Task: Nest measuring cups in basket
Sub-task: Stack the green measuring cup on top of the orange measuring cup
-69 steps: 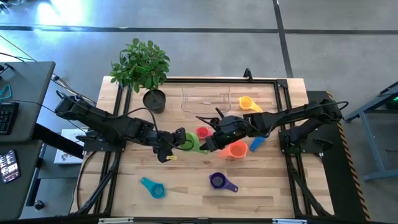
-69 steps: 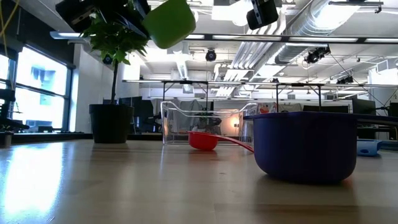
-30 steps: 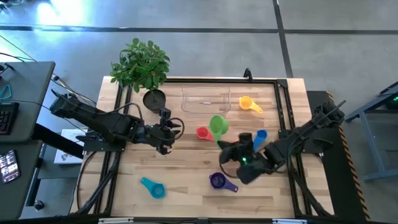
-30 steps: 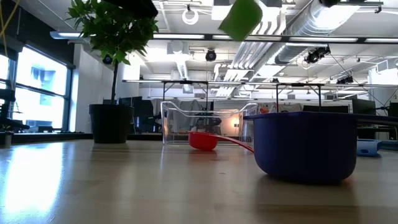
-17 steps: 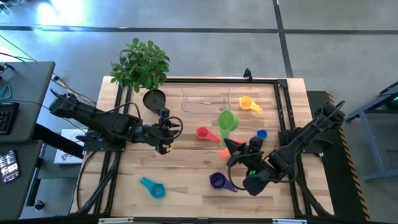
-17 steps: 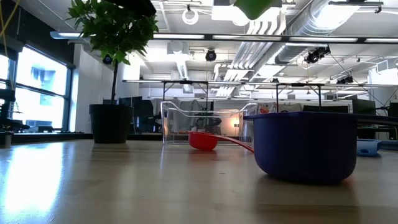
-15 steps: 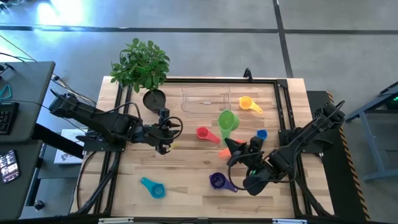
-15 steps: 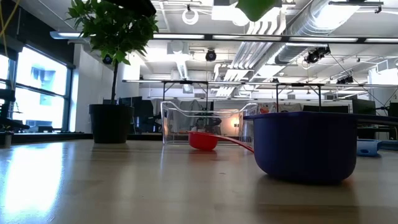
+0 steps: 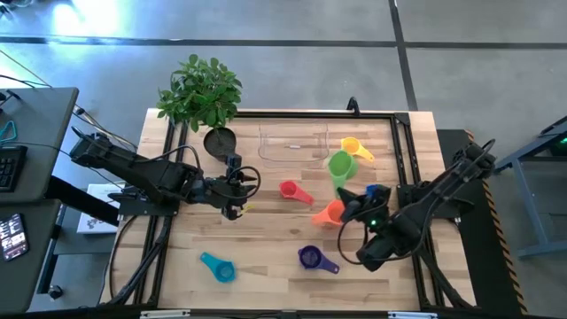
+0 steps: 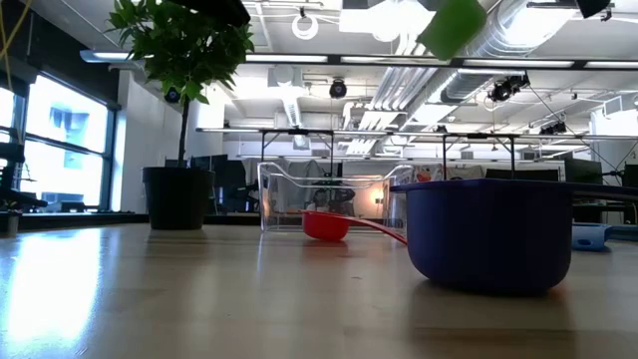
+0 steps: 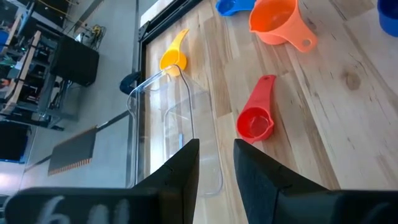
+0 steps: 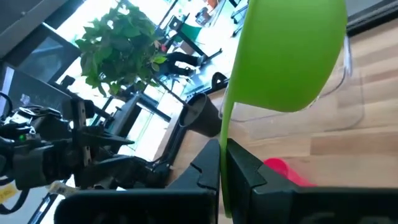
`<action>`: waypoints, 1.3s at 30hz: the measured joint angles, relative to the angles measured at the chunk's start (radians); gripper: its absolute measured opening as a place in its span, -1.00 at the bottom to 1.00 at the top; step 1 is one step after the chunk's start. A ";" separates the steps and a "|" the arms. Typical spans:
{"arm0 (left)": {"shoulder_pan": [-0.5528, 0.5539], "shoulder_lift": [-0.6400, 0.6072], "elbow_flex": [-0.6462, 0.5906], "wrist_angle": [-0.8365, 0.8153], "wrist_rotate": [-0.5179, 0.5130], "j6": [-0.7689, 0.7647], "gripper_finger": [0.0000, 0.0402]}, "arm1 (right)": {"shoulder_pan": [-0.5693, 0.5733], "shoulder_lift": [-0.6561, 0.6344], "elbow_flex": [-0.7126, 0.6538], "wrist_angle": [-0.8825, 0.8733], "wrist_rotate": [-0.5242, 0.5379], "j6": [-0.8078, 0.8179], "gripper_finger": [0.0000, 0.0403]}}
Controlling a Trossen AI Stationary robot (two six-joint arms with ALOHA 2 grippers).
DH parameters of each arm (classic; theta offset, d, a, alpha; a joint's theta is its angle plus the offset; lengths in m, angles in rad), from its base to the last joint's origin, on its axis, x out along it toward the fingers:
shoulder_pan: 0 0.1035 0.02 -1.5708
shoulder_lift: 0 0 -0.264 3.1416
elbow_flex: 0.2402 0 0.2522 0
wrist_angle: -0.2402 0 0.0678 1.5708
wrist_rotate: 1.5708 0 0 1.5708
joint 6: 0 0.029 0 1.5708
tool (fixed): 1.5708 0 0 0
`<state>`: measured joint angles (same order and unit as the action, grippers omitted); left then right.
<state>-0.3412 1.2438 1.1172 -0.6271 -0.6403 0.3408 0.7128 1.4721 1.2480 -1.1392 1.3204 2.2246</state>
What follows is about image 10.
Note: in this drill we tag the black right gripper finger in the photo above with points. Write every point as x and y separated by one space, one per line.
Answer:
593 6

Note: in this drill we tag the green measuring cup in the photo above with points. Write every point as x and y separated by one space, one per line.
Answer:
453 27

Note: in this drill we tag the small blue measuring cup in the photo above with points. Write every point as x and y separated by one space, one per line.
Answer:
588 238

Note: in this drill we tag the purple measuring cup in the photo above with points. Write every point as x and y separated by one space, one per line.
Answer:
488 234

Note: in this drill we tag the red measuring cup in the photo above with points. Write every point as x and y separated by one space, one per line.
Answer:
324 227

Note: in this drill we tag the clear plastic basket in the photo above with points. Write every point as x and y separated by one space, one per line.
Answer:
271 214

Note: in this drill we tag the black ceiling spotlights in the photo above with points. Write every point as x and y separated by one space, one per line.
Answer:
503 91
553 128

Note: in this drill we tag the black computer monitor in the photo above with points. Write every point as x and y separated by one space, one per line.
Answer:
583 172

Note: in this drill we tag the black-framed background table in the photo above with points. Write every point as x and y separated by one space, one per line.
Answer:
299 131
478 135

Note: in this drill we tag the black monitor row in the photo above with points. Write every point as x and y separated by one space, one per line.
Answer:
523 174

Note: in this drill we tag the ceiling strip light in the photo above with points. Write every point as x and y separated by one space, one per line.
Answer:
286 58

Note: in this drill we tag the person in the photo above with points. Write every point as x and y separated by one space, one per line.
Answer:
319 200

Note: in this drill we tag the green leafy plant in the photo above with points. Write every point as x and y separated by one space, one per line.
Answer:
184 55

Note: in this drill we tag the black plant pot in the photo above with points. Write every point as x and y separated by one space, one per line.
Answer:
177 199

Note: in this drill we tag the large window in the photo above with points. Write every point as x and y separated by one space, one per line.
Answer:
65 149

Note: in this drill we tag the black background workstation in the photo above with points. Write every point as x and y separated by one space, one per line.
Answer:
12 152

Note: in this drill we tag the silver ventilation duct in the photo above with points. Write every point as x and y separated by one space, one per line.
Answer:
508 35

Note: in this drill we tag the colourful wall poster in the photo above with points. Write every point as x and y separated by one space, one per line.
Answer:
423 174

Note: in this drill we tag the black dome ceiling camera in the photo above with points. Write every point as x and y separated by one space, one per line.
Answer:
338 90
172 96

